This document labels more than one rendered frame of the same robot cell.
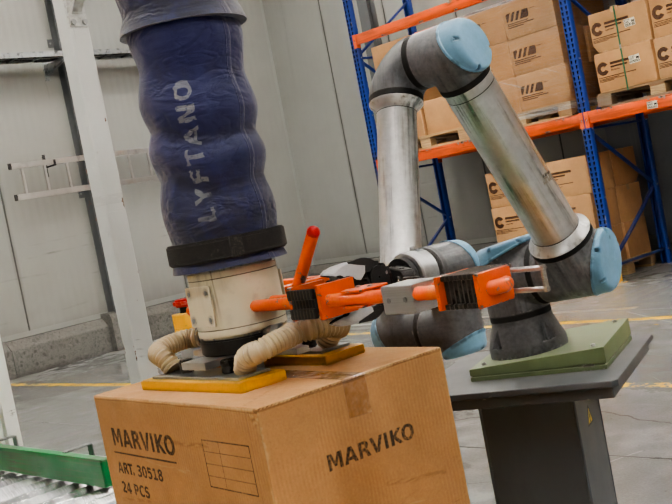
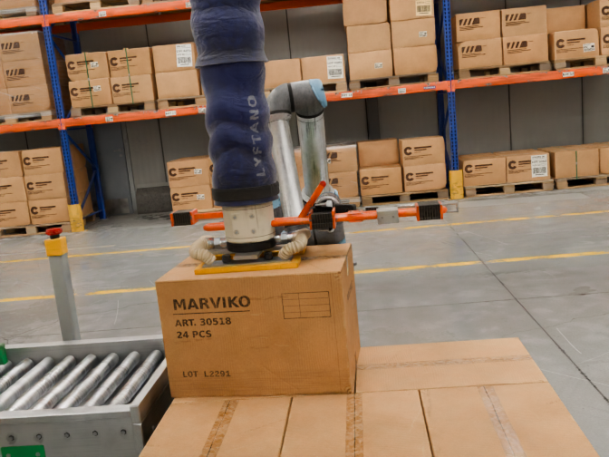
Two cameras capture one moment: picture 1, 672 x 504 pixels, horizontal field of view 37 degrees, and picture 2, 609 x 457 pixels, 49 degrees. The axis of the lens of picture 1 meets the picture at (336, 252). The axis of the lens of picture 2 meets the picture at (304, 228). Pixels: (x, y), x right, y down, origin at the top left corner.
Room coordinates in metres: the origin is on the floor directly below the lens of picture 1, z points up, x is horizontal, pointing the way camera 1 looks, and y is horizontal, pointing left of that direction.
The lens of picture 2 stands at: (0.14, 1.58, 1.44)
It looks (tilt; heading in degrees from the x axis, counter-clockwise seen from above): 10 degrees down; 317
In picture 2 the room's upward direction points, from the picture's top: 6 degrees counter-clockwise
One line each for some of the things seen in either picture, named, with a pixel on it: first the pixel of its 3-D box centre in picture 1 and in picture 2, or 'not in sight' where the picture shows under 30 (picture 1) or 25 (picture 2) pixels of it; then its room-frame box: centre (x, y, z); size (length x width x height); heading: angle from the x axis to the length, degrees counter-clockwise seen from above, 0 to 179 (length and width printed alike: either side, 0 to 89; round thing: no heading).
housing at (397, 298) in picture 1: (411, 296); (387, 215); (1.55, -0.10, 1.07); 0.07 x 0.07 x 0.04; 41
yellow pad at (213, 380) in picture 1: (208, 372); (247, 260); (1.84, 0.27, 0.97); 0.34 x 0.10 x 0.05; 41
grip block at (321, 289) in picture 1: (322, 299); (323, 218); (1.72, 0.04, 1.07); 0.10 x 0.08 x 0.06; 131
